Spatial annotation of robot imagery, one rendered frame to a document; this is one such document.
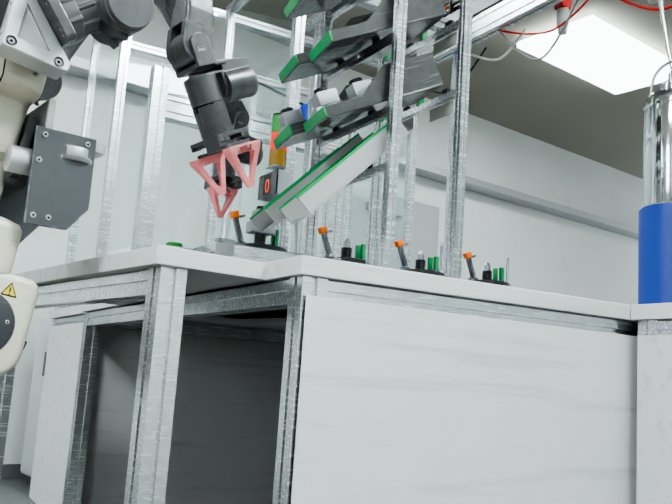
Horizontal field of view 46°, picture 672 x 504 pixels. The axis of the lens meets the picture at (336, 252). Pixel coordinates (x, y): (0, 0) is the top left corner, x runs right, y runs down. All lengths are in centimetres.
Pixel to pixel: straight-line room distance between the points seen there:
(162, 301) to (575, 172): 739
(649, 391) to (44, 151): 116
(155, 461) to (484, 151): 634
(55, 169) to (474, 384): 78
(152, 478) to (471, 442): 52
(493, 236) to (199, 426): 496
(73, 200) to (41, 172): 7
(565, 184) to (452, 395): 698
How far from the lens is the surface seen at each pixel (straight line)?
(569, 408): 154
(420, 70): 171
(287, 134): 174
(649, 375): 163
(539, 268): 779
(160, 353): 124
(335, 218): 335
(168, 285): 124
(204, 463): 276
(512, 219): 754
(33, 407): 464
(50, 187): 135
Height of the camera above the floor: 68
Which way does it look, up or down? 9 degrees up
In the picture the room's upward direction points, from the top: 4 degrees clockwise
